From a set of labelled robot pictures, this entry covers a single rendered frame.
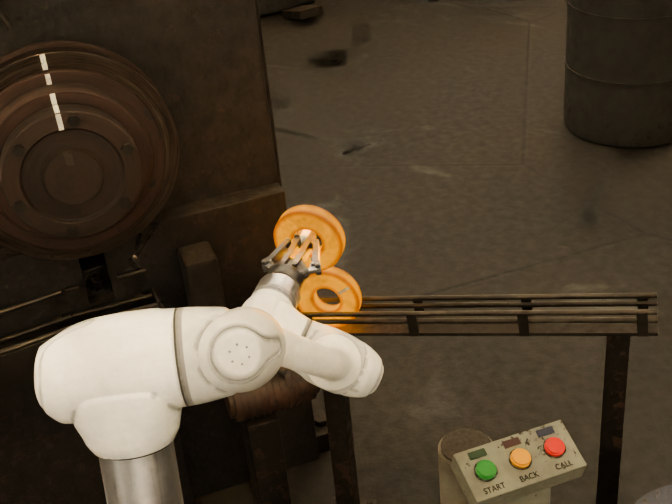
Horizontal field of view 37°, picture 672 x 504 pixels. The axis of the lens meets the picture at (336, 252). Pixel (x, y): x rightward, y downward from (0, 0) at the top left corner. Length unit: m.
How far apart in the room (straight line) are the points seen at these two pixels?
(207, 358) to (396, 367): 2.01
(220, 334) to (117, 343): 0.14
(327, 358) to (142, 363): 0.49
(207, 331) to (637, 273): 2.60
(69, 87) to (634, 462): 1.79
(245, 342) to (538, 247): 2.66
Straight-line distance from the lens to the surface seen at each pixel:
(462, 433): 2.22
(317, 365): 1.69
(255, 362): 1.26
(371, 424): 3.04
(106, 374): 1.31
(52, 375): 1.34
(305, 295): 2.33
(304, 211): 2.11
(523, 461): 2.03
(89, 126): 2.08
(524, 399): 3.12
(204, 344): 1.27
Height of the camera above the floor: 1.99
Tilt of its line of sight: 31 degrees down
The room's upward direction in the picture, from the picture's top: 6 degrees counter-clockwise
